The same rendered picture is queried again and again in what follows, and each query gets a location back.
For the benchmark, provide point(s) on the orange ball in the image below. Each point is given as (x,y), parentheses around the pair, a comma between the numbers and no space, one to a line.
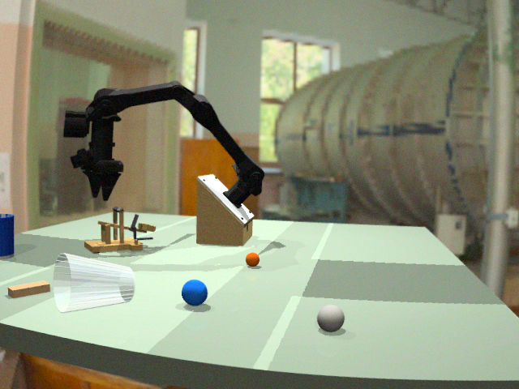
(252,259)

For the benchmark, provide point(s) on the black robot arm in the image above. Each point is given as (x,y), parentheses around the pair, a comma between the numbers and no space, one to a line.
(102,112)

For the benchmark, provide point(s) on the blue ball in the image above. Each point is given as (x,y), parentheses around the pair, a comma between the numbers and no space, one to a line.
(194,292)

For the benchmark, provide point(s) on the blue cup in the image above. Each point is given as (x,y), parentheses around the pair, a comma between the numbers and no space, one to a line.
(6,236)

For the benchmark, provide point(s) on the clear plastic cup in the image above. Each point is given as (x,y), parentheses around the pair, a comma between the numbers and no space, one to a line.
(81,284)

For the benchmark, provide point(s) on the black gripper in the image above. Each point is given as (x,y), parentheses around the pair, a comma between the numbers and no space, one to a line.
(103,174)

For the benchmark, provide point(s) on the grey ball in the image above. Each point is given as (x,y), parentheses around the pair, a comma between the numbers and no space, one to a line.
(330,318)

